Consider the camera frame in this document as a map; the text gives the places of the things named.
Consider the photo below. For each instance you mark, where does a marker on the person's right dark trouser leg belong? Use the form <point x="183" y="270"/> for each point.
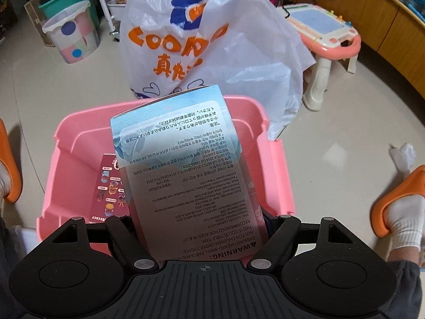
<point x="410" y="289"/>

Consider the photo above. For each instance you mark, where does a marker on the person's right white sock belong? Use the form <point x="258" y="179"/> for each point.
<point x="406" y="226"/>

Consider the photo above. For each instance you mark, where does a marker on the person's dark trouser leg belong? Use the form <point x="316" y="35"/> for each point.
<point x="410" y="289"/>
<point x="10" y="256"/>

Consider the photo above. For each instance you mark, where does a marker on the pink drawing board table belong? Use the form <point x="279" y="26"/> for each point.
<point x="318" y="23"/>

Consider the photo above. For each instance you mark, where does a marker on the brown cardboard box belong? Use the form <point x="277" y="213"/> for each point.
<point x="33" y="11"/>

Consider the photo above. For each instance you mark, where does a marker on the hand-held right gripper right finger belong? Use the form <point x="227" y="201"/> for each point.
<point x="270" y="222"/>

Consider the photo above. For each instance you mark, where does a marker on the pink plastic storage bin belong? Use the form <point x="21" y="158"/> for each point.
<point x="83" y="129"/>

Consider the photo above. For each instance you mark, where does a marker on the dark red printed card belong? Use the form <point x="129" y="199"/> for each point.
<point x="106" y="186"/>

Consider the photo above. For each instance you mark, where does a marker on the white dotted waste bin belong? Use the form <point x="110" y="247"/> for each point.
<point x="74" y="36"/>

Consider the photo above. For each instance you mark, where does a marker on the person's orange slipper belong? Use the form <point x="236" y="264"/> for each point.
<point x="8" y="146"/>
<point x="398" y="192"/>

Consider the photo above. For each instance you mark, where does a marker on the person's white sock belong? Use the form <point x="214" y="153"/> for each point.
<point x="4" y="182"/>
<point x="406" y="226"/>

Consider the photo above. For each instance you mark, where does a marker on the person's left dark trouser leg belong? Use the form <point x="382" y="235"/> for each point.
<point x="10" y="256"/>

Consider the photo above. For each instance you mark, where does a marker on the white metal cart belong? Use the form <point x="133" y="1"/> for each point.
<point x="111" y="10"/>

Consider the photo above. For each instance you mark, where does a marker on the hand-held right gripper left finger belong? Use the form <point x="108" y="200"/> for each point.
<point x="126" y="236"/>

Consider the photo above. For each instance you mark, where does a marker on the person's left orange slipper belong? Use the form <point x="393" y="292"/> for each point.
<point x="8" y="146"/>

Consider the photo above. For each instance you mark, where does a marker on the crumpled white tissue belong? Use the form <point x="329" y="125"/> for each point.
<point x="403" y="156"/>

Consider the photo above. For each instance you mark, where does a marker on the white plastic bag orange print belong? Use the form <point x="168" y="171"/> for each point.
<point x="232" y="40"/>

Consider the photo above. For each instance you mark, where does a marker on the person's right orange slipper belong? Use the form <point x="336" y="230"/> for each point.
<point x="398" y="192"/>

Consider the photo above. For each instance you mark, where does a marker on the person's left white sock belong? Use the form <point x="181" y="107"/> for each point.
<point x="4" y="182"/>

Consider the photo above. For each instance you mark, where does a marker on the pale blue printed carton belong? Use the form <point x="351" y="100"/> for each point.
<point x="186" y="159"/>

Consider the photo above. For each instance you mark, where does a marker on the wooden cabinet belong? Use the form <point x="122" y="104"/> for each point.
<point x="381" y="23"/>

